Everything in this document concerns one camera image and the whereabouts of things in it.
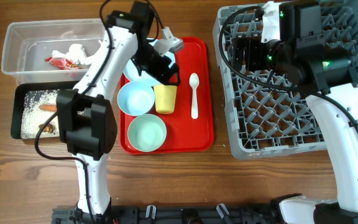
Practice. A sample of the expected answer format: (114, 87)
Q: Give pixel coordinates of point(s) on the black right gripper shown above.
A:
(252, 46)

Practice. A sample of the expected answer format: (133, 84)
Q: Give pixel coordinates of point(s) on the white plastic spoon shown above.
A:
(194, 83)

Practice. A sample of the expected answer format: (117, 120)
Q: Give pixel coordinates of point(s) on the dark food lump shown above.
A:
(49, 129)

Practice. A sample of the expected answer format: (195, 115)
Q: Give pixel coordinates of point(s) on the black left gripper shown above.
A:
(156, 71)

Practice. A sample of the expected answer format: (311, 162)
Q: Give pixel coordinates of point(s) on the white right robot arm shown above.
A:
(293, 42)

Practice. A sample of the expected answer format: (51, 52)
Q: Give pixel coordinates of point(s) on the black waste tray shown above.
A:
(19, 100)

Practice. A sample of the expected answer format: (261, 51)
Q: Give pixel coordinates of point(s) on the white napkin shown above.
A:
(77, 54)

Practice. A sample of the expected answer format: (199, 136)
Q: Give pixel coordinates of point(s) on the white rice pile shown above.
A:
(33, 118)

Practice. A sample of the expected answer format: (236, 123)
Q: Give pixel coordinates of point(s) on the grey dishwasher rack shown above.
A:
(262, 122)

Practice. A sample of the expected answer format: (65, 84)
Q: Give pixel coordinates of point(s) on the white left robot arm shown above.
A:
(85, 119)

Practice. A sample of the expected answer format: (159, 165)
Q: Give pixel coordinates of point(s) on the light blue oval plate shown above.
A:
(132, 74)

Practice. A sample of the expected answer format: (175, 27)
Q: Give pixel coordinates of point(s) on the light blue rice bowl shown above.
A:
(135, 98)

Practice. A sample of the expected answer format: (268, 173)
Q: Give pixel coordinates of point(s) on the yellow plastic cup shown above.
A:
(165, 98)

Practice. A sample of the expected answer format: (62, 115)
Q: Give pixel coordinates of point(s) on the red serving tray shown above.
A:
(185, 134)

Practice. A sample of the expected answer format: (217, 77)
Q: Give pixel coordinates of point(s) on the brown sausage piece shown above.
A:
(49, 108)

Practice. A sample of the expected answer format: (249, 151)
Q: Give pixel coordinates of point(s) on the red snack wrapper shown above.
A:
(62, 63)

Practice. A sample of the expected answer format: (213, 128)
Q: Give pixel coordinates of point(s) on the pale green bowl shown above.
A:
(147, 133)

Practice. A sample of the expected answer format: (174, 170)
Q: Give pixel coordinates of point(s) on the clear plastic waste bin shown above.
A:
(28, 44)

